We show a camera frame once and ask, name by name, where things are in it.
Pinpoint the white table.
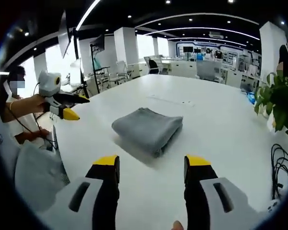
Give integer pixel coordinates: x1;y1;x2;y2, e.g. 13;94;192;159
36;73;288;230

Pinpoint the hanging flat monitor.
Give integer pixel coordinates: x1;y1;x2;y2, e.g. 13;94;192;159
58;11;72;59

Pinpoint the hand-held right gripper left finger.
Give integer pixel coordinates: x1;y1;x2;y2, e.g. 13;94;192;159
42;154;120;230

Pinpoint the grey towel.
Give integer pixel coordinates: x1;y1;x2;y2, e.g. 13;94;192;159
111;107;184;159

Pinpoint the blue cloth bundle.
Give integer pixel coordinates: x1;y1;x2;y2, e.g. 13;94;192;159
246;92;257;105

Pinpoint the black office chair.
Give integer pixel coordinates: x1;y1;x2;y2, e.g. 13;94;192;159
147;57;163;75

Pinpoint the person's left hand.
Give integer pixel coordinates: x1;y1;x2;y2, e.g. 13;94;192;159
30;94;50;114

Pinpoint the green potted plant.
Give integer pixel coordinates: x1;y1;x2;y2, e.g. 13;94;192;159
253;70;288;135

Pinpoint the person's head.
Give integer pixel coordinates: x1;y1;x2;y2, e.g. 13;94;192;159
1;66;26;99

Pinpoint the black coiled cable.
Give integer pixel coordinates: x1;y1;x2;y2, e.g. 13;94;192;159
270;143;288;200

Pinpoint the white office chair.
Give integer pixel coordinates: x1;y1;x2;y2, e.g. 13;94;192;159
109;60;131;83

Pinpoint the black monitor stand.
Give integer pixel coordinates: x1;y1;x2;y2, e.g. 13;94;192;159
89;33;107;94

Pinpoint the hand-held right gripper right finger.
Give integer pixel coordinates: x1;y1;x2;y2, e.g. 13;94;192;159
184;154;264;230

